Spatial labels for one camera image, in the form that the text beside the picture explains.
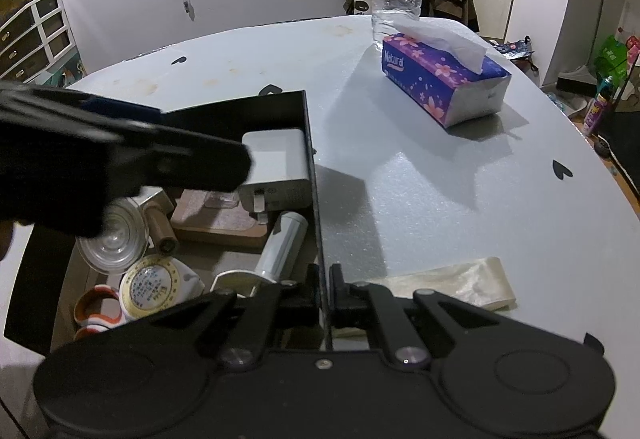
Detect white drawer cabinet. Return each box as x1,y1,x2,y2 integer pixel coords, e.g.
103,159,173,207
0,0,76,82

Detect beige plastic bag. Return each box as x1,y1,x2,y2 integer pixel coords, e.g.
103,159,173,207
332,256,517,337

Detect purple floral tissue pack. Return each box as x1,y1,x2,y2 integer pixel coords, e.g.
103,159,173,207
381,21,513,128

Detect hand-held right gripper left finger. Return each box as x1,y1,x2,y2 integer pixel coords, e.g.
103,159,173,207
125,264,321,370

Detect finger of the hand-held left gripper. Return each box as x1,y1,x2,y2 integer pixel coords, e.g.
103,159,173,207
107,121,253,197
65,91,162,127

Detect green plastic bag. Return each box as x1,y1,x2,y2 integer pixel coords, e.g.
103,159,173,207
592,35,631,74

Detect brown wooden block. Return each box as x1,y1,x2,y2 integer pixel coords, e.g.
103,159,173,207
170,189,271,250

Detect white plastic tube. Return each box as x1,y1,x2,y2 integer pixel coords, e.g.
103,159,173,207
255,211,308,277

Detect round yellow tape measure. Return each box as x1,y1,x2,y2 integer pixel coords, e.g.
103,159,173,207
119,255,206,320

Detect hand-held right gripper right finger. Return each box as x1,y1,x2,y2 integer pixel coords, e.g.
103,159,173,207
330,265,586,367

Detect black storage box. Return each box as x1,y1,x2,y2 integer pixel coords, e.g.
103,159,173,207
2,90,332,356

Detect white power adapter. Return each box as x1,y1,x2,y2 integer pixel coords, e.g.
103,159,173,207
236,129,312,225

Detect white suction cup hook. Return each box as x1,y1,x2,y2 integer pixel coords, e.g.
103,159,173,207
76,196,149,276

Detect oval wooden box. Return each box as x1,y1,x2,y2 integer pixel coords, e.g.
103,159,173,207
142,189,180,256

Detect blue snack packet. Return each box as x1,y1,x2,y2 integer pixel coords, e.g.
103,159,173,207
492,36,536,62

